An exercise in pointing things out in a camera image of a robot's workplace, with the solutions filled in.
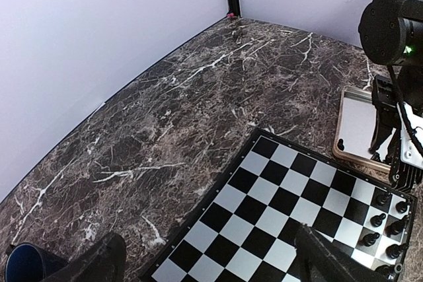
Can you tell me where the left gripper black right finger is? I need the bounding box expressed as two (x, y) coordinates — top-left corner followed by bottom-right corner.
(294, 224), (388, 281)

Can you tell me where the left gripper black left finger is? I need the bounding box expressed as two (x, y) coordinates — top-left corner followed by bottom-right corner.
(42, 232), (126, 282)

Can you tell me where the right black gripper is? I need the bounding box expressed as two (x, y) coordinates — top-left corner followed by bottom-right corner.
(368, 73), (422, 163)

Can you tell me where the black chess piece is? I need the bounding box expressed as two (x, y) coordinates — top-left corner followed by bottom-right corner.
(375, 263), (403, 281)
(369, 213), (387, 227)
(385, 243), (408, 259)
(376, 192), (391, 206)
(386, 216), (408, 236)
(395, 201), (408, 214)
(362, 232), (380, 247)

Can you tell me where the dark blue cup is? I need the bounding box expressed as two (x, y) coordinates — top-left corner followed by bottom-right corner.
(4, 243), (69, 282)

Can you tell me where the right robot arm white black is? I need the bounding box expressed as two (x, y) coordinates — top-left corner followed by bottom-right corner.
(358, 0), (422, 168)

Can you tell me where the black chess piece tray corner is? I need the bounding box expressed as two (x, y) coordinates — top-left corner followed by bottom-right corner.
(336, 139), (345, 151)

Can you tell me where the black grey chess board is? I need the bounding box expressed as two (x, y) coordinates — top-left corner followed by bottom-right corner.
(140, 129), (417, 281)

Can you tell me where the wooden tray with dark base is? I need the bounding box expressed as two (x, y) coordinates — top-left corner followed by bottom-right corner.
(332, 86), (390, 173)

